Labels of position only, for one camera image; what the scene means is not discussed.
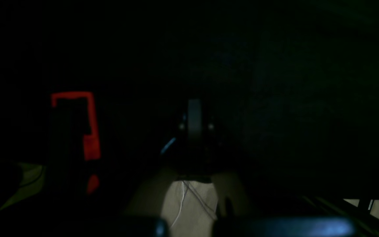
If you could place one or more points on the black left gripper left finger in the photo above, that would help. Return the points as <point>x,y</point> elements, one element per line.
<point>166,160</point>

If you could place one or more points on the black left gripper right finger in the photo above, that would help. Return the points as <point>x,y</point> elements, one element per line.
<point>251,205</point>

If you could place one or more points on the orange black clamp right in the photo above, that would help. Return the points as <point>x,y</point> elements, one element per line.
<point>84,139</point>

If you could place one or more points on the black table cloth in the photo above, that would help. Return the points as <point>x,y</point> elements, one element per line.
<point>294,82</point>

